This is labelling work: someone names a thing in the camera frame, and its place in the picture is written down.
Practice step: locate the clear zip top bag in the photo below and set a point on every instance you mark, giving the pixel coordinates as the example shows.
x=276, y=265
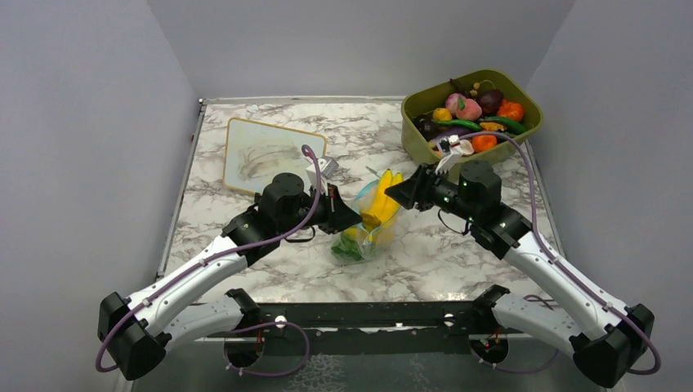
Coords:
x=361, y=202

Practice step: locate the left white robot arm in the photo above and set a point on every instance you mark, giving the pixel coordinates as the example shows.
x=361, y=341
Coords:
x=138, y=330

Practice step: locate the green white pen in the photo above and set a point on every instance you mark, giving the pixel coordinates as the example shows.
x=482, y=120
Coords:
x=374, y=172

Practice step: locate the pink peach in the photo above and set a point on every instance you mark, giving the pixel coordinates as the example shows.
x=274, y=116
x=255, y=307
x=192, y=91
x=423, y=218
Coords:
x=470, y=112

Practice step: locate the yellow banana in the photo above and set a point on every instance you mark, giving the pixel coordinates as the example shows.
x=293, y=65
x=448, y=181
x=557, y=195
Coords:
x=381, y=236
x=382, y=208

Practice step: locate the dark plum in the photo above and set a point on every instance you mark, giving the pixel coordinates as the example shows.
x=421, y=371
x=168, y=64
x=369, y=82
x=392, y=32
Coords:
x=426, y=127

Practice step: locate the pink purple onion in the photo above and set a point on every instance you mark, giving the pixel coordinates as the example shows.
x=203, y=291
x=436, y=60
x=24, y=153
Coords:
x=455, y=102

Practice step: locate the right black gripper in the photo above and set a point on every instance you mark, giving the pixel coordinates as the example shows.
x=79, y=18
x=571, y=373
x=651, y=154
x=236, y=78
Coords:
x=418, y=188

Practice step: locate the dark purple avocado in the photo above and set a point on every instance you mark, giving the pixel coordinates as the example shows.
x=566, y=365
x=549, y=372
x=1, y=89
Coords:
x=490, y=101

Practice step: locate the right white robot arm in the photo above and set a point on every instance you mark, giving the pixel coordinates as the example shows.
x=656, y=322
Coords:
x=602, y=334

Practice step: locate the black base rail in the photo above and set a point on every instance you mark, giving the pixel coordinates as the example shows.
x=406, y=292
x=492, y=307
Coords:
x=354, y=328

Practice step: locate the green lettuce leaf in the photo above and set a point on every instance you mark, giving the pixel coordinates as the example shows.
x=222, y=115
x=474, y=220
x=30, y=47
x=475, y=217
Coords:
x=346, y=250

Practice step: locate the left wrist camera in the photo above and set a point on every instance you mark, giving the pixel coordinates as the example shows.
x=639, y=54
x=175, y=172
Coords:
x=318, y=177

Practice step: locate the yellow orange mango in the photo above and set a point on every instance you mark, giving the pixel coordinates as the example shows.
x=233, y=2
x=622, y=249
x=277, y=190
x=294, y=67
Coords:
x=441, y=114

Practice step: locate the small whiteboard yellow frame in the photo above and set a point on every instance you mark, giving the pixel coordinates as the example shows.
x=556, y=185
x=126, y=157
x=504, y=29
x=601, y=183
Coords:
x=256, y=152

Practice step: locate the white mushroom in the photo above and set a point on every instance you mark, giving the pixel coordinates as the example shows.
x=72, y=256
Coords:
x=465, y=148

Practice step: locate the olive green plastic bin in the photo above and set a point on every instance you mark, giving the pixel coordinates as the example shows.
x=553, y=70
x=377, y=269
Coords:
x=423, y=103

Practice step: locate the orange tangerine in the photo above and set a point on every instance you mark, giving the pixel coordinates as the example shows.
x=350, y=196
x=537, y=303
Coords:
x=483, y=143

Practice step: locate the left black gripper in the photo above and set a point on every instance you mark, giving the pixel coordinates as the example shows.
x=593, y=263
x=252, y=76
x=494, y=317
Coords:
x=338, y=216

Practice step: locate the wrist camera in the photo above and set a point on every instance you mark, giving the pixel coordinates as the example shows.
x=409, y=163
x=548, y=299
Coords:
x=318, y=177
x=451, y=152

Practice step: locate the bumpy orange fruit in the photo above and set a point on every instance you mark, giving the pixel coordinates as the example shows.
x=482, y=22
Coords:
x=512, y=110

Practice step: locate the green chili pepper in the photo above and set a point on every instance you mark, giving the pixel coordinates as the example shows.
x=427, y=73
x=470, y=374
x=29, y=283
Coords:
x=474, y=126

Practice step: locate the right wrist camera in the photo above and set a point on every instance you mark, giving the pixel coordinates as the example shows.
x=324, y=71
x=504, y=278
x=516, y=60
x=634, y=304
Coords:
x=451, y=152

